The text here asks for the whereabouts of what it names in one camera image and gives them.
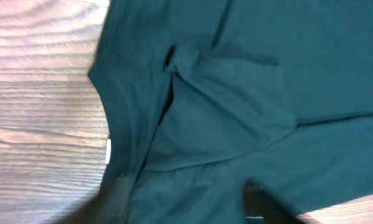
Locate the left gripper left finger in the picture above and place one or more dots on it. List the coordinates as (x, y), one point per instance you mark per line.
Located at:
(109, 206)

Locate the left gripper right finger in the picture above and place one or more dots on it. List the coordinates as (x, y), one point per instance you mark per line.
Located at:
(261, 207)

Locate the black t-shirt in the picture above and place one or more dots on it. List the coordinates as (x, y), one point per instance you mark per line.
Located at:
(201, 96)

